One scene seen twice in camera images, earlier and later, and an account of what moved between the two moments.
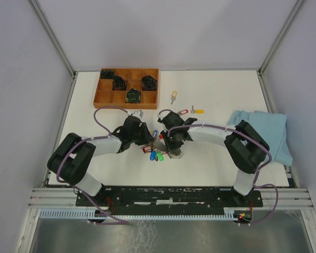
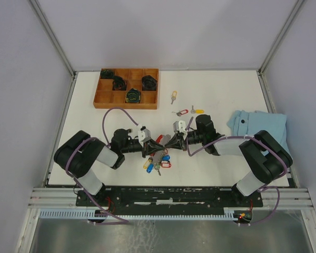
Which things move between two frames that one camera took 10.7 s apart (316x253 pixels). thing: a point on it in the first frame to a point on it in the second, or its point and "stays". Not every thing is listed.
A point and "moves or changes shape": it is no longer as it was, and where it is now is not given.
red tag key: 182,112 stays
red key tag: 148,148 moves or changes shape
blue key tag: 152,155 to 150,168
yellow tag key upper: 174,94 stays
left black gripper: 147,137 to 150,146
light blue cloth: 270,128 stays
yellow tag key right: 198,111 stays
